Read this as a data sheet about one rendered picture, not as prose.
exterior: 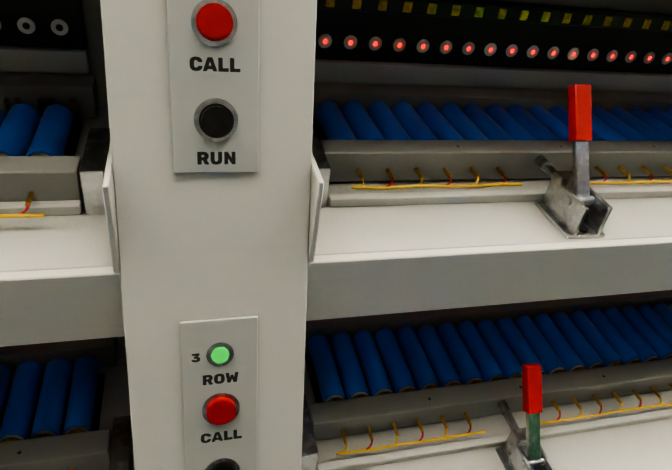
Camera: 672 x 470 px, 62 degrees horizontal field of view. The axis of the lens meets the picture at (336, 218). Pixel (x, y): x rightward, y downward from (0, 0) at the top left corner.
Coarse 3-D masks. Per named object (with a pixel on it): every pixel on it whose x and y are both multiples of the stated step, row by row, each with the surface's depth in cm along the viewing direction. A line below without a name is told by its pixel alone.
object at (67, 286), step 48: (0, 48) 37; (48, 48) 39; (96, 144) 31; (96, 192) 30; (0, 240) 28; (48, 240) 28; (96, 240) 29; (0, 288) 26; (48, 288) 27; (96, 288) 27; (0, 336) 28; (48, 336) 28; (96, 336) 29
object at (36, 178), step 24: (0, 168) 29; (24, 168) 29; (48, 168) 29; (72, 168) 30; (0, 192) 29; (24, 192) 29; (48, 192) 30; (72, 192) 30; (0, 216) 28; (24, 216) 28
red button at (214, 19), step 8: (208, 8) 24; (216, 8) 24; (224, 8) 24; (200, 16) 24; (208, 16) 24; (216, 16) 24; (224, 16) 24; (200, 24) 24; (208, 24) 24; (216, 24) 24; (224, 24) 24; (232, 24) 25; (200, 32) 24; (208, 32) 24; (216, 32) 24; (224, 32) 24; (216, 40) 25
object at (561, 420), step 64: (320, 320) 49; (384, 320) 50; (448, 320) 52; (512, 320) 53; (576, 320) 55; (640, 320) 55; (320, 384) 45; (384, 384) 45; (448, 384) 46; (512, 384) 46; (576, 384) 47; (640, 384) 49; (320, 448) 42; (384, 448) 42; (448, 448) 42; (512, 448) 42; (576, 448) 45; (640, 448) 45
